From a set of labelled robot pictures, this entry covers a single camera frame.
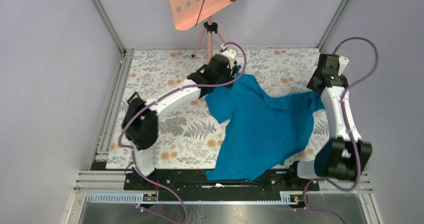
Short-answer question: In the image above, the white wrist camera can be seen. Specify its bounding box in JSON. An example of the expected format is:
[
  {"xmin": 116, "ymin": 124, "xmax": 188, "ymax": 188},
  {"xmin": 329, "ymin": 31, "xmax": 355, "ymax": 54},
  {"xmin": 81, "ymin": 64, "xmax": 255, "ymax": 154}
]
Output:
[
  {"xmin": 219, "ymin": 43, "xmax": 237, "ymax": 64},
  {"xmin": 337, "ymin": 56, "xmax": 349, "ymax": 76}
]

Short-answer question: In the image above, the black square frame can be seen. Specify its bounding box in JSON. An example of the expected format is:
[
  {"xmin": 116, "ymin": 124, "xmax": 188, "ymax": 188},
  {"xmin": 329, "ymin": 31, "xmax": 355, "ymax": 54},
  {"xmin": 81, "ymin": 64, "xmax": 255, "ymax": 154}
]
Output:
[{"xmin": 126, "ymin": 91, "xmax": 142, "ymax": 105}]

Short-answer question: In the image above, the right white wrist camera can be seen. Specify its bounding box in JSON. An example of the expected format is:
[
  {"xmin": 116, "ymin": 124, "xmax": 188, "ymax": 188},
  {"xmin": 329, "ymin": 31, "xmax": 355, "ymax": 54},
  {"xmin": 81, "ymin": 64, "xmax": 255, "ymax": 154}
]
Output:
[{"xmin": 337, "ymin": 56, "xmax": 349, "ymax": 76}]

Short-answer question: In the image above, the blue t-shirt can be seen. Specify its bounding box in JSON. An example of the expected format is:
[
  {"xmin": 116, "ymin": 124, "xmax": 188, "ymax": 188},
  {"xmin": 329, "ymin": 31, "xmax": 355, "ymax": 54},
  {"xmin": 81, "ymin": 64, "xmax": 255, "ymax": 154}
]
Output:
[{"xmin": 205, "ymin": 74, "xmax": 324, "ymax": 181}]

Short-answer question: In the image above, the pink music stand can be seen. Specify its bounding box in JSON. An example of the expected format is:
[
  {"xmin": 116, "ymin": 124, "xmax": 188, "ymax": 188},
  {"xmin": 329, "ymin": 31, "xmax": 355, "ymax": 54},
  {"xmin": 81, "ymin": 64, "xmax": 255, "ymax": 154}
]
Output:
[{"xmin": 168, "ymin": 0, "xmax": 238, "ymax": 58}]

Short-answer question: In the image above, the floral patterned table mat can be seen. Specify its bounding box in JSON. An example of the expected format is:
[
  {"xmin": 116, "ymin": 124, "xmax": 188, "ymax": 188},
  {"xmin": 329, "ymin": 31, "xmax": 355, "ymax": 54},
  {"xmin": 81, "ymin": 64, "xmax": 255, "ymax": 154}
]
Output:
[{"xmin": 106, "ymin": 48, "xmax": 320, "ymax": 169}]

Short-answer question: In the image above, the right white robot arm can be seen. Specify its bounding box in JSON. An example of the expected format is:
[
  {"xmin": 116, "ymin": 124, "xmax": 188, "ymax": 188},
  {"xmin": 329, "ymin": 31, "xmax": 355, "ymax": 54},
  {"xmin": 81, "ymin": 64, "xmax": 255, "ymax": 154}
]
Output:
[{"xmin": 286, "ymin": 54, "xmax": 373, "ymax": 190}]

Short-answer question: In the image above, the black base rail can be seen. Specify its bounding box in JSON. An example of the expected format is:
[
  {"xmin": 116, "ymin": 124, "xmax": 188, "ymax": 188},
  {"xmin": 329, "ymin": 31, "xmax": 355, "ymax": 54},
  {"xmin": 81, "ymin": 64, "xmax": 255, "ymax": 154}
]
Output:
[{"xmin": 123, "ymin": 169, "xmax": 320, "ymax": 205}]

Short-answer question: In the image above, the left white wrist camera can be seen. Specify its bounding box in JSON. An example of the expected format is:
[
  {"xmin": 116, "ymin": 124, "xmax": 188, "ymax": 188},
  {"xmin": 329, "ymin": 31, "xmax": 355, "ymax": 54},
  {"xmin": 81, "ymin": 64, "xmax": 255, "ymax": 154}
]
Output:
[{"xmin": 219, "ymin": 43, "xmax": 237, "ymax": 64}]

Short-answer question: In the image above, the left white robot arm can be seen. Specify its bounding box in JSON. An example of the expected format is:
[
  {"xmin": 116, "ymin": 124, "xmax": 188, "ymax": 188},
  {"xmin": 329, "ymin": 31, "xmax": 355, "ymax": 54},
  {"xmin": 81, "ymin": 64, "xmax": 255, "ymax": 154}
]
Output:
[{"xmin": 118, "ymin": 49, "xmax": 241, "ymax": 189}]

